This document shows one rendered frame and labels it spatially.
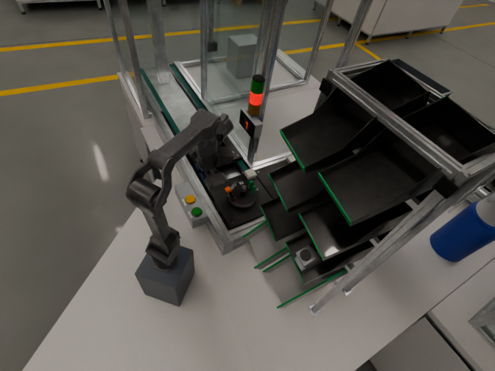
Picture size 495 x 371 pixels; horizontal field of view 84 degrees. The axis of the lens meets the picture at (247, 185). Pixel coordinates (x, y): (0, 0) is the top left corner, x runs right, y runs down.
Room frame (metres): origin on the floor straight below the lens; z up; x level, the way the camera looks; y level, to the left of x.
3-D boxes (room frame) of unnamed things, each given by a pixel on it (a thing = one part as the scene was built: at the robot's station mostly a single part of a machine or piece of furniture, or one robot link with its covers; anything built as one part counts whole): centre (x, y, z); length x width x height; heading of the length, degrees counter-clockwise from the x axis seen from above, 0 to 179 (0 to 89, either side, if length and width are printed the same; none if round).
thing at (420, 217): (0.53, -0.31, 1.26); 0.36 x 0.21 x 0.80; 38
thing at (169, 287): (0.35, 0.22, 0.96); 0.14 x 0.14 x 0.20; 82
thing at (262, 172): (0.89, -0.18, 1.01); 0.24 x 0.24 x 0.13; 38
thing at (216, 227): (0.87, 0.30, 0.91); 0.89 x 0.06 x 0.11; 38
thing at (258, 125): (0.97, 0.03, 1.29); 0.12 x 0.05 x 0.25; 38
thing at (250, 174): (0.74, 0.01, 1.01); 0.24 x 0.24 x 0.13; 38
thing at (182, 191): (0.68, 0.23, 0.93); 0.21 x 0.07 x 0.06; 38
